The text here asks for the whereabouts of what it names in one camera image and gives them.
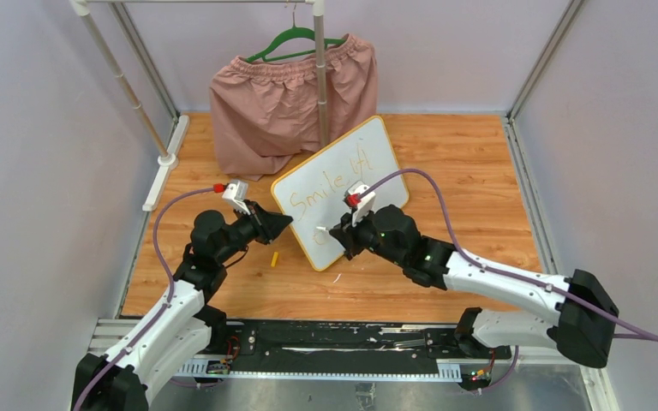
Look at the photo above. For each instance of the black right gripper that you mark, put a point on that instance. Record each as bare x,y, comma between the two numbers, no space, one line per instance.
348,234

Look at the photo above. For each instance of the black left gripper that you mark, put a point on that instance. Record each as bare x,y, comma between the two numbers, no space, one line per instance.
266,225

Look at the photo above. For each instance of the yellow framed whiteboard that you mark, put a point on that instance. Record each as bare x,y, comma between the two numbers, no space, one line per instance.
313,191

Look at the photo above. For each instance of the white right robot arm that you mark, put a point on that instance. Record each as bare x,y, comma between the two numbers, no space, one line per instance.
574,315

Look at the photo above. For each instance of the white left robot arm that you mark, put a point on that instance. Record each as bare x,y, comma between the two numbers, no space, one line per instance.
164,306

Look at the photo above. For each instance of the pink shorts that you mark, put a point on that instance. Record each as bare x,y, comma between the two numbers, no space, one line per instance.
265,113

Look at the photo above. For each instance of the green clothes hanger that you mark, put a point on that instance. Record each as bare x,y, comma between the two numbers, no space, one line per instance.
299,41

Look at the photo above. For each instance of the white clothes rack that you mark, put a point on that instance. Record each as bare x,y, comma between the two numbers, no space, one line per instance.
168,150

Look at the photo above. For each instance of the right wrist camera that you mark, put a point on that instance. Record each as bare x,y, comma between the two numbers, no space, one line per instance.
360,199

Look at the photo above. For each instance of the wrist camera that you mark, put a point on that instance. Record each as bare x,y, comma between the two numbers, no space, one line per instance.
235,194
360,199

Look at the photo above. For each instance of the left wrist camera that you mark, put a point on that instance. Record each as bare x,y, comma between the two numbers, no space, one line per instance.
235,194

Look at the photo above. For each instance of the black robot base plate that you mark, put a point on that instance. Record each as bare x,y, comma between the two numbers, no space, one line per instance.
303,350

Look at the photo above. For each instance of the aluminium cage frame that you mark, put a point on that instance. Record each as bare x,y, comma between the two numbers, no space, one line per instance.
455,77

